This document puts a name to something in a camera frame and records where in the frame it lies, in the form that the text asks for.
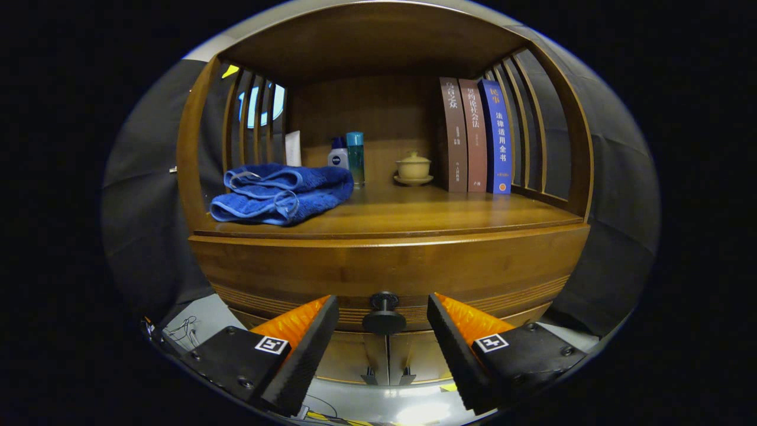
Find dark brown book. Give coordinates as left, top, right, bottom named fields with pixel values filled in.
left=439, top=77, right=469, bottom=193

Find wooden drawer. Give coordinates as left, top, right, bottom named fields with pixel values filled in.
left=188, top=224, right=591, bottom=337

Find blue folded towel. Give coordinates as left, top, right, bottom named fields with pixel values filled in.
left=210, top=163, right=355, bottom=227

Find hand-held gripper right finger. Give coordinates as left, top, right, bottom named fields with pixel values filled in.
left=427, top=292, right=589, bottom=415

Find thin floor cable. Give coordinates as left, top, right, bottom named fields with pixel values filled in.
left=163, top=315, right=200, bottom=348

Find tan lidded teacup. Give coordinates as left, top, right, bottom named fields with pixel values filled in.
left=394, top=151, right=434, bottom=186

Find white bottle with blue cap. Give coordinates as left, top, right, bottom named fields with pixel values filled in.
left=327, top=136, right=350, bottom=169

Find teal clear bottle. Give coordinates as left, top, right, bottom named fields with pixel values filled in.
left=345, top=131, right=366, bottom=188

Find reddish brown book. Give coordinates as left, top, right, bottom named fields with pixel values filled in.
left=458, top=79, right=489, bottom=193

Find blue book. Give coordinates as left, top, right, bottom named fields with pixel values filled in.
left=478, top=79, right=513, bottom=195

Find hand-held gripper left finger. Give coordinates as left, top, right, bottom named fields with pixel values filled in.
left=145, top=295, right=340, bottom=417

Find wooden countertop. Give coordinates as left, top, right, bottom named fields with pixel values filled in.
left=194, top=180, right=585, bottom=240

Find brown wooden cabinet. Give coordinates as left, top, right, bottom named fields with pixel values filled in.
left=176, top=0, right=595, bottom=388

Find white tube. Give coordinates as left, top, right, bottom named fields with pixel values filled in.
left=284, top=130, right=302, bottom=167

